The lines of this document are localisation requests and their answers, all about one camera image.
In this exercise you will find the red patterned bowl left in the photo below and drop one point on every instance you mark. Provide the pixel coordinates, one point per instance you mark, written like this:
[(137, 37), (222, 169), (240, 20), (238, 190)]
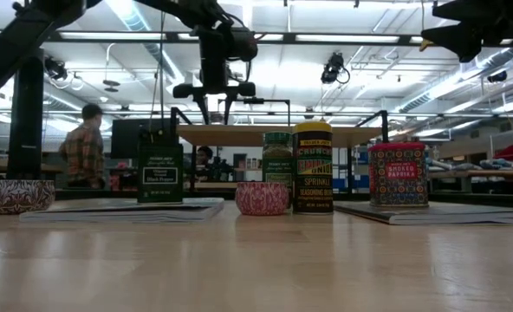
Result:
[(18, 197)]

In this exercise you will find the blue storage bin rack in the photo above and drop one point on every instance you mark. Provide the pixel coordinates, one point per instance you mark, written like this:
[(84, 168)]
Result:
[(352, 182)]

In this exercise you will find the wooden background workbench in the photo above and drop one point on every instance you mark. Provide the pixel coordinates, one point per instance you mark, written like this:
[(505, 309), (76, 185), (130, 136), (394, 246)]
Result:
[(490, 174)]

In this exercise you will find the yellow-lidded crunchy onion jar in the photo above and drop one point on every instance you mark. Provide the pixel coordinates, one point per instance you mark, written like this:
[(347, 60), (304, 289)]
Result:
[(313, 173)]

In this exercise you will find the white ceiling air vent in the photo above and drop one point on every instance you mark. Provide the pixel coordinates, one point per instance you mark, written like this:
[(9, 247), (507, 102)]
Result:
[(469, 65)]

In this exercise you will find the black overhead frame bar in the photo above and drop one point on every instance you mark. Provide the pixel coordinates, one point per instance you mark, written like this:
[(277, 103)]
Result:
[(347, 38)]

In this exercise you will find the green-lidded glass herb jar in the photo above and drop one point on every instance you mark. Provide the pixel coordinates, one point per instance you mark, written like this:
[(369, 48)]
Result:
[(277, 151)]

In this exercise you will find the small clear beige-lidded jar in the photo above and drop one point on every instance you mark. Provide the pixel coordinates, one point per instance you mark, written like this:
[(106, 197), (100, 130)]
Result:
[(217, 118)]

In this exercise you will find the red patterned bowl centre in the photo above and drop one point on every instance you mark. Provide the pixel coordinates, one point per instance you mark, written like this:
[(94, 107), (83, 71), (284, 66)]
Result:
[(261, 199)]

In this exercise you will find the pale blue paperback book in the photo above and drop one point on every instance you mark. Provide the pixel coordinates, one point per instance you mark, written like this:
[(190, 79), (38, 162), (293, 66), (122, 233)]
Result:
[(109, 213)]

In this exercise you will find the black camera on post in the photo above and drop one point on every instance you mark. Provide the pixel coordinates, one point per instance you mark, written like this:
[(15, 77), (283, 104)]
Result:
[(56, 69)]

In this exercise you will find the green black pepper tin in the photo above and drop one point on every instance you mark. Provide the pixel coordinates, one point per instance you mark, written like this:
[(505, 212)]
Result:
[(160, 190)]

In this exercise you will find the black table frame rail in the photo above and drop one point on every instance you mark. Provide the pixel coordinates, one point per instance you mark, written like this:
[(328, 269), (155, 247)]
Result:
[(477, 197)]

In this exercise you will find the red patterned bowl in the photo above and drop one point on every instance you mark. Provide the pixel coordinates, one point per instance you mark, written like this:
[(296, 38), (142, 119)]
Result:
[(261, 199), (18, 197)]

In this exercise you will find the Acadia picture book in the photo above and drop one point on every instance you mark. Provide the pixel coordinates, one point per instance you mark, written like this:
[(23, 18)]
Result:
[(456, 214)]

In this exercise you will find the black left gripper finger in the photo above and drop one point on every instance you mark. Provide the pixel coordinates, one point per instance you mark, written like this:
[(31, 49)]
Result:
[(202, 108), (229, 108)]

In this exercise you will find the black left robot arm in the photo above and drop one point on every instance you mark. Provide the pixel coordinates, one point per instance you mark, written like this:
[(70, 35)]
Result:
[(18, 47)]

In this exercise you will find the red-lidded smoked paprika tin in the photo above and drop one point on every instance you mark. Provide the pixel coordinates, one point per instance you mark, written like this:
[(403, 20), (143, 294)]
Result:
[(398, 186)]

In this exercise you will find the black monitor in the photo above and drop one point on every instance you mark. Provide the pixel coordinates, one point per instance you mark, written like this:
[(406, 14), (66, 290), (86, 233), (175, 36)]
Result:
[(124, 138)]

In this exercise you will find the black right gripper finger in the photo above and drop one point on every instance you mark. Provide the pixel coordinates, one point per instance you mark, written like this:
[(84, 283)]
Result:
[(460, 39)]

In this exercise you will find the black overhead camera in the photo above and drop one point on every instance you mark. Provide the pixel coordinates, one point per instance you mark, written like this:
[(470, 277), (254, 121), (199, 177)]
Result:
[(334, 67)]

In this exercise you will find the wooden shelf with black frame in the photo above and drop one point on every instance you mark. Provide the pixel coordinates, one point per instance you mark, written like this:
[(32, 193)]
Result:
[(282, 135)]

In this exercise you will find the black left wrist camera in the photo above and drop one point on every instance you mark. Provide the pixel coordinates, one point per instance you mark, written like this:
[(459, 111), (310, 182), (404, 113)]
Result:
[(243, 43)]

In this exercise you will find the wooden background table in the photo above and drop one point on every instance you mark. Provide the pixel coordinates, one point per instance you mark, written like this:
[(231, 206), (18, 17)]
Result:
[(50, 168)]

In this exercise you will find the black upright frame post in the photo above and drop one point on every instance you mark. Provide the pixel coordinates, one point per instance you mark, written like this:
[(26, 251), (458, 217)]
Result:
[(26, 121)]

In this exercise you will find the black ceiling speaker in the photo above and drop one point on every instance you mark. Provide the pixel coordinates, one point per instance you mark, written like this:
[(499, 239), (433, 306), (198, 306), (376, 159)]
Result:
[(497, 76)]

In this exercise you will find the black background robot arm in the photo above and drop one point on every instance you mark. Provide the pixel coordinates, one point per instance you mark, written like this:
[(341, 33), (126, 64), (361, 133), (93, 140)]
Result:
[(222, 169)]

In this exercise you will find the person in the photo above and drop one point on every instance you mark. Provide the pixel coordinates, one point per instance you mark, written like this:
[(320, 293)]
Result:
[(83, 151), (204, 156)]

